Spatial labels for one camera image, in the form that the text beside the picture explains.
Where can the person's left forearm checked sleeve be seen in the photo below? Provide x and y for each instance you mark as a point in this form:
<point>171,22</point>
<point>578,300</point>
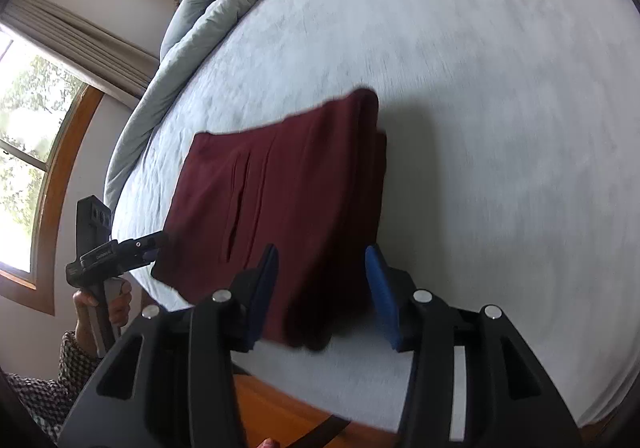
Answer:
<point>45,388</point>

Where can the maroon pants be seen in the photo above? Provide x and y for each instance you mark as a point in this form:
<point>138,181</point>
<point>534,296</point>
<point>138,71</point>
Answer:
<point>300,188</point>

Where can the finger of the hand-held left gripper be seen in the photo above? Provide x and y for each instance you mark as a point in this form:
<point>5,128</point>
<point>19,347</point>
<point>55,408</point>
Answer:
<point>150,245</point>

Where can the bed with white sheet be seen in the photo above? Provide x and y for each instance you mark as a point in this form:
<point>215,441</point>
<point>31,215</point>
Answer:
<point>500,128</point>

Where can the wooden framed window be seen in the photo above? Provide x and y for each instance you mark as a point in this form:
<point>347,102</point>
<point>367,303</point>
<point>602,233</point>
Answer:
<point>30,128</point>

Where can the beige curtain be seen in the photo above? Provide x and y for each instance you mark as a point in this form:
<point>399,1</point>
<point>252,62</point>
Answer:
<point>75,38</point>

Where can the grey comforter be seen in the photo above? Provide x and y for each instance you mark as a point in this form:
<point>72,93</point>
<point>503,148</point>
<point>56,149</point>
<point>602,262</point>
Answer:
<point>210,13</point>

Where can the person's left hand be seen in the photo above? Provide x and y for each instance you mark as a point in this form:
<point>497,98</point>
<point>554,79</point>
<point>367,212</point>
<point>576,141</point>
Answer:
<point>121,303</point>

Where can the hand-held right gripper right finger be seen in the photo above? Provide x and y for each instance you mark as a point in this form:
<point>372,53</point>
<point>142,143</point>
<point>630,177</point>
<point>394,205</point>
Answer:
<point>382,298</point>

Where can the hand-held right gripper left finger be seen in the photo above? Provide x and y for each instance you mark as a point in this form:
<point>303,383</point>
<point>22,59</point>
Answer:
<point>262,298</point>

